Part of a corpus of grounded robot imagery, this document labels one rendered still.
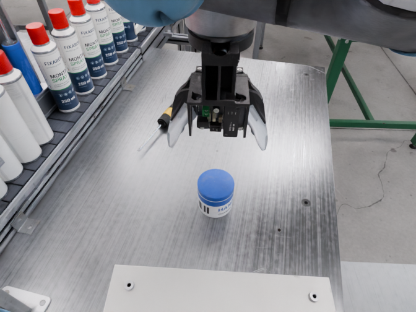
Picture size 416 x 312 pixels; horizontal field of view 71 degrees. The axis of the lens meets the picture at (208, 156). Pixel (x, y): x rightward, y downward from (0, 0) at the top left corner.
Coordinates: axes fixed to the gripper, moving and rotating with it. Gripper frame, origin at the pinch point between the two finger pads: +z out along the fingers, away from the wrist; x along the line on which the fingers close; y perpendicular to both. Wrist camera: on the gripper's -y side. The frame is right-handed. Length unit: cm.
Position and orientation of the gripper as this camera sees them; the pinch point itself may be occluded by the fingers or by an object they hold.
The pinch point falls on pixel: (216, 145)
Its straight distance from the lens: 47.2
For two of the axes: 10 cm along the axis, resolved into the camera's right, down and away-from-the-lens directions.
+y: -0.5, 7.3, -6.8
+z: 0.0, 6.8, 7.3
